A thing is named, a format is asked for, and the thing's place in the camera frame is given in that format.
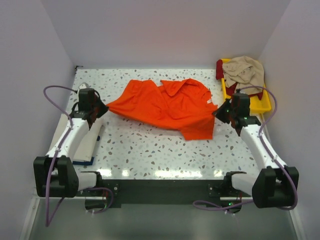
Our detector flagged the orange t shirt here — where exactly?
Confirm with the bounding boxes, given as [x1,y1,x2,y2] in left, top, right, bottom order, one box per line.
[107,78,218,141]

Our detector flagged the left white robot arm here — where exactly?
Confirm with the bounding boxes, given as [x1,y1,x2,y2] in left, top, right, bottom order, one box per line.
[33,83,109,198]

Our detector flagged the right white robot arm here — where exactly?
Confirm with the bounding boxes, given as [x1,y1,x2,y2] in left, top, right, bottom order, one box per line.
[213,92,299,210]

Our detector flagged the yellow plastic tray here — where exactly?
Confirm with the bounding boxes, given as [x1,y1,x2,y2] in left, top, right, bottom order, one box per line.
[219,58,272,114]

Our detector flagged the dark red t shirt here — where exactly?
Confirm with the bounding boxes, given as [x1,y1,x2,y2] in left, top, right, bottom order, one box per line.
[215,59,263,100]

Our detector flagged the beige t shirt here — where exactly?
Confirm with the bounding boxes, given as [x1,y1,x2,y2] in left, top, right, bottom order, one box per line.
[222,56,265,89]

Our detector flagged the folded cream t shirt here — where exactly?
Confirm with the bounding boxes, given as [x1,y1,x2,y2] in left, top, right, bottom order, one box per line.
[49,114,103,165]

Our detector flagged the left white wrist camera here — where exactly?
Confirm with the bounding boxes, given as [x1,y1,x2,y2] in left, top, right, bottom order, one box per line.
[77,82,89,91]

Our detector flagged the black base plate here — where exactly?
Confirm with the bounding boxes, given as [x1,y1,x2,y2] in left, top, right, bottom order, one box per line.
[74,178,243,213]

